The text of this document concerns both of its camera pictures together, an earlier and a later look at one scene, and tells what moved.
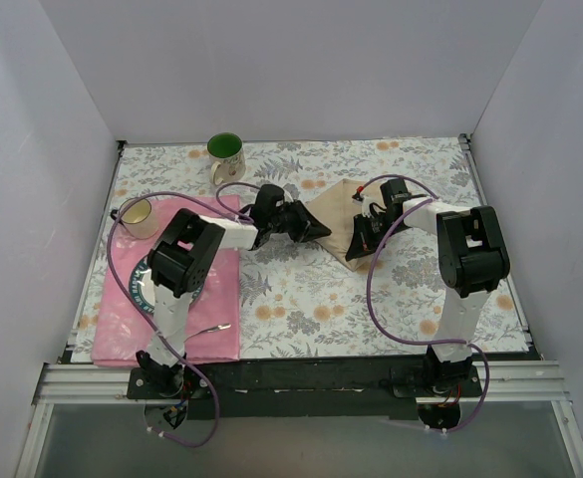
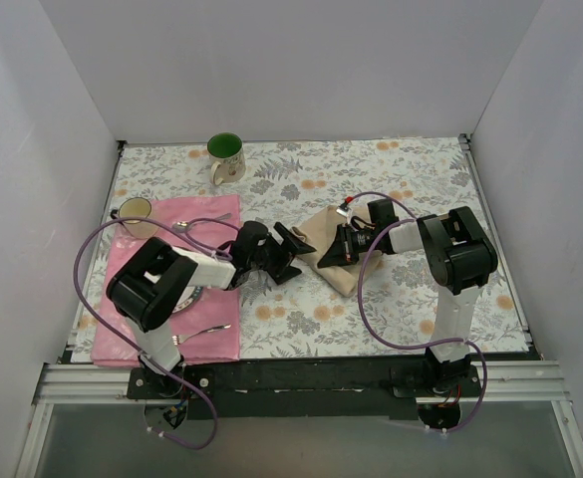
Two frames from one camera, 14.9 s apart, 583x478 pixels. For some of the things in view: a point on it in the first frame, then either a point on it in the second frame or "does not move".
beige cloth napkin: x=336 y=209 → x=317 y=231
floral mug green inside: x=227 y=155 does not move
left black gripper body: x=297 y=222 → x=276 y=255
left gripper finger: x=304 y=226 → x=291 y=242
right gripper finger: x=367 y=236 → x=343 y=249
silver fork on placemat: x=215 y=329 does not move
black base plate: x=317 y=388 does not move
